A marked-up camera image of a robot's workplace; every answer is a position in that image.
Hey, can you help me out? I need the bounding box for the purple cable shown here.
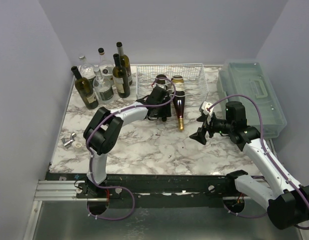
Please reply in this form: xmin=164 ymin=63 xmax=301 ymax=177
xmin=206 ymin=94 xmax=309 ymax=230
xmin=85 ymin=76 xmax=177 ymax=222

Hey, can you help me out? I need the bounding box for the white wire wine rack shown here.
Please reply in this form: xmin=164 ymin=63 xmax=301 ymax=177
xmin=135 ymin=62 xmax=210 ymax=106

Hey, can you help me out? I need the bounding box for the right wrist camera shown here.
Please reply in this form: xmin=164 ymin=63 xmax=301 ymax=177
xmin=199 ymin=101 xmax=214 ymax=117

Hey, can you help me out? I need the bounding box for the aluminium frame rail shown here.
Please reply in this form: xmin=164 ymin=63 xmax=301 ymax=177
xmin=21 ymin=178 xmax=82 ymax=240

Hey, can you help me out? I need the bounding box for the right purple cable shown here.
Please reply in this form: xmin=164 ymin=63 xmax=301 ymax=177
xmin=206 ymin=94 xmax=309 ymax=230

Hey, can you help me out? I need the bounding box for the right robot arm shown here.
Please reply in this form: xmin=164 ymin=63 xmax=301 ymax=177
xmin=190 ymin=101 xmax=309 ymax=230

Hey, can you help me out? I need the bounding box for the clear bottle dark label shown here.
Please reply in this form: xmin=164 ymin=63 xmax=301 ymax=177
xmin=93 ymin=66 xmax=114 ymax=104

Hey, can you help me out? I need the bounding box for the clear bottle white label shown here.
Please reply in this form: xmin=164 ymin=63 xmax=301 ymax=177
xmin=98 ymin=47 xmax=115 ymax=86

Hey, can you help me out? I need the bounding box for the red wine bottle gold cap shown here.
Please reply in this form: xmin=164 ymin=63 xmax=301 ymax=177
xmin=171 ymin=75 xmax=186 ymax=131

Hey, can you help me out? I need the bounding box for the small metal clamp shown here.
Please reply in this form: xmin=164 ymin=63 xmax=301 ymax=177
xmin=61 ymin=132 xmax=77 ymax=149

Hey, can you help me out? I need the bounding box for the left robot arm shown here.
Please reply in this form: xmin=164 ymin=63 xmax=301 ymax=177
xmin=83 ymin=86 xmax=171 ymax=198

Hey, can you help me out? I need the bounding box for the green bottle black neck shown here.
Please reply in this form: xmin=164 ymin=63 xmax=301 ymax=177
xmin=112 ymin=53 xmax=131 ymax=99

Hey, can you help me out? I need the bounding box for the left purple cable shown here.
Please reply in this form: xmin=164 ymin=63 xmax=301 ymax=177
xmin=85 ymin=76 xmax=177 ymax=222

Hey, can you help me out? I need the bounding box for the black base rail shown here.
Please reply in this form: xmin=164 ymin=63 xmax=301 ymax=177
xmin=44 ymin=172 xmax=273 ymax=210

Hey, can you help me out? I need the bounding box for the green bottle silver neck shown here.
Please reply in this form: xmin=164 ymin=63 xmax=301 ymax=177
xmin=156 ymin=74 xmax=171 ymax=122

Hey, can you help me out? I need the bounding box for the clear bottle green label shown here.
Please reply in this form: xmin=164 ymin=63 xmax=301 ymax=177
xmin=78 ymin=54 xmax=96 ymax=86

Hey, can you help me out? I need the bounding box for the translucent plastic storage box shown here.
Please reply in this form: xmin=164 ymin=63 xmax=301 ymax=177
xmin=216 ymin=59 xmax=287 ymax=139

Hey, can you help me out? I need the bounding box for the dark green wine bottle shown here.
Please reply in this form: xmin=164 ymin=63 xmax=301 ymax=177
xmin=116 ymin=42 xmax=133 ymax=85

